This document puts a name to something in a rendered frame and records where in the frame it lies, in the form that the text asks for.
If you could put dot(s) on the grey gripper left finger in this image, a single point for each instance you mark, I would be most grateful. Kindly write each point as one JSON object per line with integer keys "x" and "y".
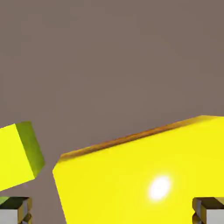
{"x": 15, "y": 208}

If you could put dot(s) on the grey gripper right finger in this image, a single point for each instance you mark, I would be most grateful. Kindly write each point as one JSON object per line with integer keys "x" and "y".
{"x": 208, "y": 209}

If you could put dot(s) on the small yellow cube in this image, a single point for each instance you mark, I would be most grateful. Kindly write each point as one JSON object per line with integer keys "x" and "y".
{"x": 14, "y": 155}

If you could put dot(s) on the large yellow box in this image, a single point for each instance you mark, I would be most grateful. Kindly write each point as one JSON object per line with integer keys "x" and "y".
{"x": 122, "y": 175}

